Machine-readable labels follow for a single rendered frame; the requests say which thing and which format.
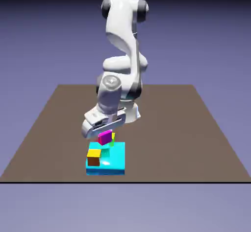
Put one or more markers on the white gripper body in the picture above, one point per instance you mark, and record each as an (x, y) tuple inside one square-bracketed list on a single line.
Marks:
[(102, 125)]

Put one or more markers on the small magenta cube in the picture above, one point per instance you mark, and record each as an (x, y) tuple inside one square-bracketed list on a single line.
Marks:
[(105, 137)]

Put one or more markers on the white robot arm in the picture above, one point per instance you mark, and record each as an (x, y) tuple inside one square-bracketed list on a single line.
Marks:
[(121, 40)]

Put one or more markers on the small yellow-green cube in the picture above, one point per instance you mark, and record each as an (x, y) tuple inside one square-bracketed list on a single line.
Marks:
[(112, 139)]

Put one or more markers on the small yellow cube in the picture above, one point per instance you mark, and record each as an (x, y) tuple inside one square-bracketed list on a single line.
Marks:
[(93, 157)]

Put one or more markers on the large cyan box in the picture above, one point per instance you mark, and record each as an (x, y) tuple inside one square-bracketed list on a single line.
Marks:
[(114, 159)]

